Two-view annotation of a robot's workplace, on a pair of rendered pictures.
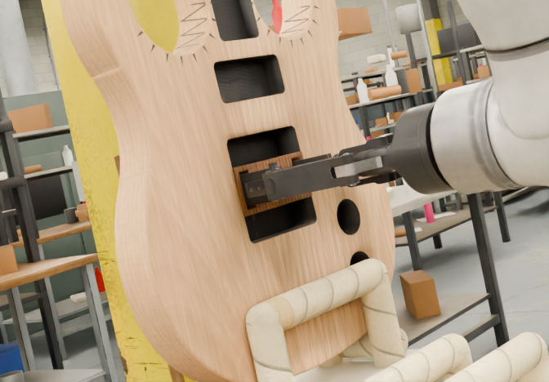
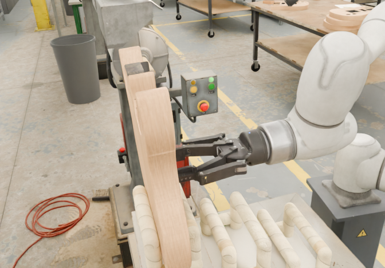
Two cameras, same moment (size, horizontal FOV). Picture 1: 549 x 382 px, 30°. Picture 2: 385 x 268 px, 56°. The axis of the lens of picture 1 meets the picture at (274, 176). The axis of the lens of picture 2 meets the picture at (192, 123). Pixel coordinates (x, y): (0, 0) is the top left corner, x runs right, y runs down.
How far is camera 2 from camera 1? 0.84 m
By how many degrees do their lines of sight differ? 59
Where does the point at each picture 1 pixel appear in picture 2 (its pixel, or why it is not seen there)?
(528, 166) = (305, 157)
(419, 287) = not seen: outside the picture
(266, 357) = (198, 248)
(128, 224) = (173, 225)
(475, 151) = (289, 154)
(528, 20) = (341, 118)
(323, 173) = (231, 170)
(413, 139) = (262, 150)
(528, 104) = (322, 141)
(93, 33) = (167, 136)
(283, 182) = (211, 177)
